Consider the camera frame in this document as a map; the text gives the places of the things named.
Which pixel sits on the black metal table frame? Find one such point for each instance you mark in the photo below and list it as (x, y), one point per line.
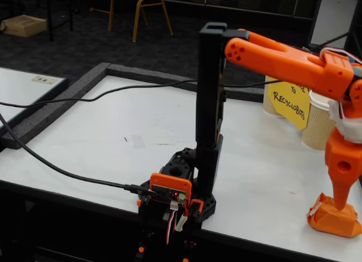
(51, 24)

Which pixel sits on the brown cardboard box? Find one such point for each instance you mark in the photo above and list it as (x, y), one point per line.
(25, 25)

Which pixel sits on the orange controller board holder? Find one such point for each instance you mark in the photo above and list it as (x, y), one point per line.
(169, 182)

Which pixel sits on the white tape wrap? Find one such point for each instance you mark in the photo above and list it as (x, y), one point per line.
(350, 129)

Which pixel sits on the yellow handwritten welcome sign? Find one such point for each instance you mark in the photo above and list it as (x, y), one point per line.
(288, 109)

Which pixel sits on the dark grey foam border strip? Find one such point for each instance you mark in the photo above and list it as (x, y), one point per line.
(127, 71)
(56, 103)
(243, 93)

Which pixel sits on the orange paper-wrapped rubbish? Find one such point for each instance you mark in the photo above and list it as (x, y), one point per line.
(328, 219)

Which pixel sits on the paper cup with green tag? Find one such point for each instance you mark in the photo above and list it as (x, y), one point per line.
(267, 103)

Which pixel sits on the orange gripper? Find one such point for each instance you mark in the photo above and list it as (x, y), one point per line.
(340, 163)

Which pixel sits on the white standing board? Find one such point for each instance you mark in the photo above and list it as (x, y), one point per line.
(333, 16)

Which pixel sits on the black robot base with clamp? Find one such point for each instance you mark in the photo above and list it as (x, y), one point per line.
(203, 197)

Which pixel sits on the small paper label sticker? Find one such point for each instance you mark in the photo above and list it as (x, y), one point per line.
(43, 79)

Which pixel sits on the orange and black robot arm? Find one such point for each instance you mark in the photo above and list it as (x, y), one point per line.
(209, 103)

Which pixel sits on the paper cup with orange tag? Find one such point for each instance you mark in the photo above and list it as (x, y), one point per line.
(316, 126)

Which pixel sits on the whiteboard with black frame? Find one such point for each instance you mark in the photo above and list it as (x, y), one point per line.
(17, 117)

